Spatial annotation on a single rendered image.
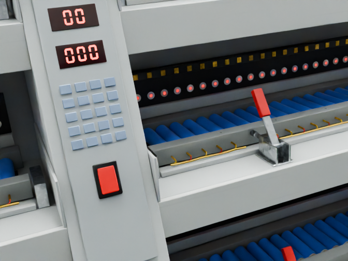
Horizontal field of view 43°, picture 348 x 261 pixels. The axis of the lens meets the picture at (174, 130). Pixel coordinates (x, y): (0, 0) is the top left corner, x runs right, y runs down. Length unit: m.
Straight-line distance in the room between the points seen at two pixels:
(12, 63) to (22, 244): 0.17
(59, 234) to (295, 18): 0.36
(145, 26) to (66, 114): 0.13
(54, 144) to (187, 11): 0.20
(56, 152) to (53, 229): 0.07
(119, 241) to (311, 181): 0.24
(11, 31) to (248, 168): 0.29
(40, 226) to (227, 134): 0.25
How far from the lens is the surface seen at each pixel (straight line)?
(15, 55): 0.45
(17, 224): 0.47
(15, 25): 0.45
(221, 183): 0.49
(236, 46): 0.73
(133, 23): 0.47
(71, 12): 0.45
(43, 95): 0.44
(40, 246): 0.45
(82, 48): 0.45
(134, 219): 0.46
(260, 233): 0.70
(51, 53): 0.44
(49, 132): 0.44
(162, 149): 0.53
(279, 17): 0.55
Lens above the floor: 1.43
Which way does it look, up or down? 3 degrees down
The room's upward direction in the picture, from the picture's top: 11 degrees counter-clockwise
